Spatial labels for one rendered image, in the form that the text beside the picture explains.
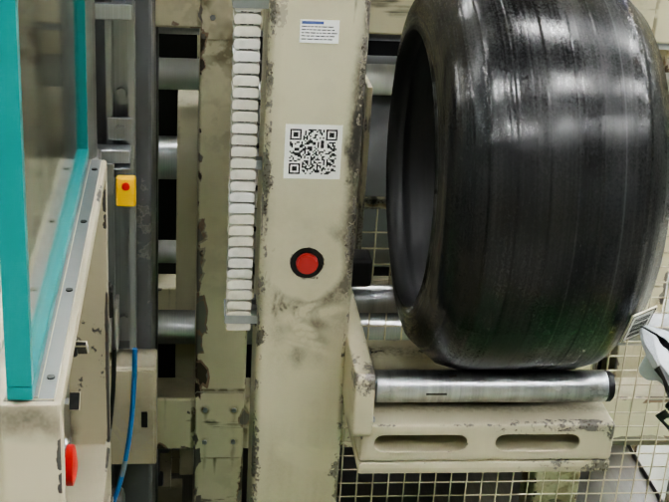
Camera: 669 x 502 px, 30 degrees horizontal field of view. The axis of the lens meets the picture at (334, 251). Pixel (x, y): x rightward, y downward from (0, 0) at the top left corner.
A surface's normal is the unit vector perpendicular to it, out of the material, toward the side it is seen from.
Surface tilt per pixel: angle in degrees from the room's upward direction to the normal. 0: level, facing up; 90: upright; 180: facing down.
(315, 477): 90
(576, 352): 127
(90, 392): 90
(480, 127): 68
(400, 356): 0
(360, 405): 90
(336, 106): 90
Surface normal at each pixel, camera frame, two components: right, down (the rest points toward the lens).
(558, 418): 0.06, -0.92
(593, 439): 0.11, 0.40
